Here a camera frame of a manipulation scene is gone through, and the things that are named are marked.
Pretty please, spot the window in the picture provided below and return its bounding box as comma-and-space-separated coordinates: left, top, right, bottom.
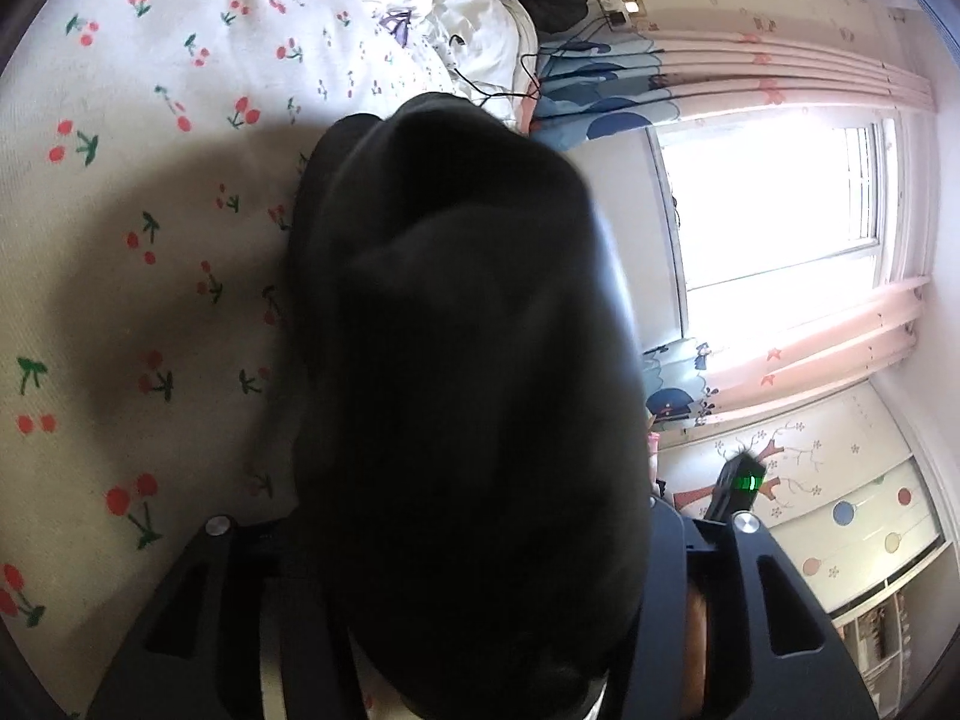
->
651, 107, 900, 371

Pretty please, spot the blue pink patterned curtain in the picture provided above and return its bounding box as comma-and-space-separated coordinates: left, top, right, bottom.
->
643, 277, 929, 431
530, 28, 934, 151

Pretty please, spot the blue pink patterned right curtain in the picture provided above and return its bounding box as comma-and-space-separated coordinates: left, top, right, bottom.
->
643, 277, 929, 431

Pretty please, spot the white cherry print bed quilt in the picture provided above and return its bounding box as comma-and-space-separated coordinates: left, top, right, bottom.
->
2, 0, 537, 718

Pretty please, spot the black charging cable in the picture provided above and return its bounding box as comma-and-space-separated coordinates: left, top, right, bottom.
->
449, 13, 625, 111

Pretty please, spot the white decorated wardrobe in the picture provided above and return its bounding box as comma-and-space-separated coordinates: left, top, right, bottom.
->
659, 383, 958, 718

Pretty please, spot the white wall power socket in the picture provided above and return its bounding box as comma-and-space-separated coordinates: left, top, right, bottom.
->
597, 0, 647, 31

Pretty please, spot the person right hand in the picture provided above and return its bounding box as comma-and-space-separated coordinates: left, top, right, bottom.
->
680, 585, 708, 718

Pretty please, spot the black puffer down jacket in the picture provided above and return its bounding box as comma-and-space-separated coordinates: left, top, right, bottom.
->
286, 93, 649, 718

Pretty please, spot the blue pink patterned left curtain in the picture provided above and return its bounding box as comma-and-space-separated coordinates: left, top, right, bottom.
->
530, 28, 934, 151

